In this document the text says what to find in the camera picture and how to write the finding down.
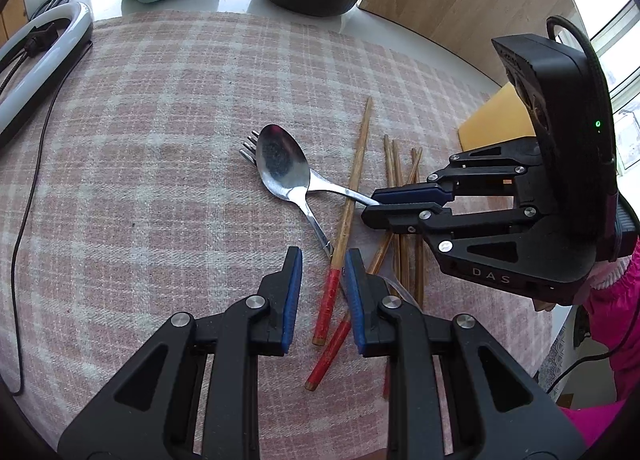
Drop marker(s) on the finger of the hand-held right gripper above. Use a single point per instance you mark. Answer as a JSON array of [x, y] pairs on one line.
[[415, 195], [400, 217]]

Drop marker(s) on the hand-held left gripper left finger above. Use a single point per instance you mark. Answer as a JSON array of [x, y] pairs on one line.
[[292, 300]]

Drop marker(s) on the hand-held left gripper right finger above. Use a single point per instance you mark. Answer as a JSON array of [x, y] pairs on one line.
[[356, 305]]

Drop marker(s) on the clear plastic spoon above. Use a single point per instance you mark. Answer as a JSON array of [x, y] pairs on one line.
[[400, 287]]

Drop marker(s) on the yellow plastic container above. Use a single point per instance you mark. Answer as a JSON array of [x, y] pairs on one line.
[[495, 115]]

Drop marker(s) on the metal spoon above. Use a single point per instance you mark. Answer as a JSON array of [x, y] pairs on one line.
[[282, 160]]

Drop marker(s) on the person's right forearm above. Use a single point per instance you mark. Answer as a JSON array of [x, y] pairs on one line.
[[620, 320]]

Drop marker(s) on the bundle of wooden chopsticks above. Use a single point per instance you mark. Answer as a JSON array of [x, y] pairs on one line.
[[389, 165]]

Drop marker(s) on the light wooden board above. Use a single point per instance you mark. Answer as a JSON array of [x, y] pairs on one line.
[[475, 0]]

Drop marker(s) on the pink plaid tablecloth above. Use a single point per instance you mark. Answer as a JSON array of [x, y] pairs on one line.
[[175, 165]]

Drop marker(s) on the person's pink clothing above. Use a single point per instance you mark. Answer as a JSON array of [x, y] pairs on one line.
[[595, 422]]

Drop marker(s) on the wooden plank panel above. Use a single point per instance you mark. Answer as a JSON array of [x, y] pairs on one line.
[[12, 10]]

